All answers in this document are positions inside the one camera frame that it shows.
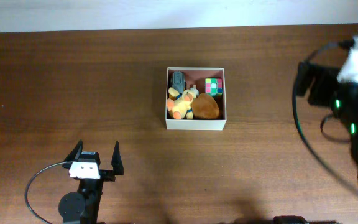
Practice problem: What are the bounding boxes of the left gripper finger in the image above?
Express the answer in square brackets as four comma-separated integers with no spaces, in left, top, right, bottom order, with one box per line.
[111,141,124,175]
[64,140,83,162]

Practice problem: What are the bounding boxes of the yellow plush duck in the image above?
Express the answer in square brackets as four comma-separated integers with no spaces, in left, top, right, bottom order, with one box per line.
[166,85,199,120]

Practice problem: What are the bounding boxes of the brown plush bear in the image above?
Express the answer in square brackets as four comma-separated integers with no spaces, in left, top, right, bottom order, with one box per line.
[192,93,219,120]

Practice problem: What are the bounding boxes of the yellow grey toy truck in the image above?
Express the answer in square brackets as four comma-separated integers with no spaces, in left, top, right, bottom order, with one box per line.
[170,71,186,93]

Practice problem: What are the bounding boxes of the multicolour puzzle cube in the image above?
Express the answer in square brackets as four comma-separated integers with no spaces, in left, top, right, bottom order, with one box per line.
[205,78,223,97]

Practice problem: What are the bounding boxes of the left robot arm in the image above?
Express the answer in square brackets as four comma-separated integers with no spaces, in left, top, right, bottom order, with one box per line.
[58,141,124,224]

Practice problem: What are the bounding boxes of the white cardboard box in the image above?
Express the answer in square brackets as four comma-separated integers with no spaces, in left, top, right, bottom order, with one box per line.
[165,67,227,131]

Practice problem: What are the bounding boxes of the left black cable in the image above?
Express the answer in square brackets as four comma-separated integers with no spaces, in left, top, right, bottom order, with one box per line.
[24,161,73,224]

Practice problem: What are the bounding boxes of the black cable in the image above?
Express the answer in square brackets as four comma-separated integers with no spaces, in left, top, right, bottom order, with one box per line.
[24,161,73,224]
[291,39,358,200]

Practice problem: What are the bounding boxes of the right black cable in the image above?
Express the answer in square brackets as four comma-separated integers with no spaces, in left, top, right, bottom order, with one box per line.
[291,39,358,200]

